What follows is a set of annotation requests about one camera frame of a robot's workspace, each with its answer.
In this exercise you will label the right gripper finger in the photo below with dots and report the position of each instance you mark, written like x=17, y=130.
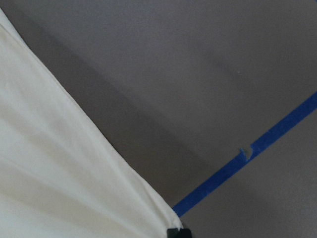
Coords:
x=178, y=233

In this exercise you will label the cream long-sleeve printed shirt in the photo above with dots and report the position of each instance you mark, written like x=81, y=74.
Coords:
x=59, y=176

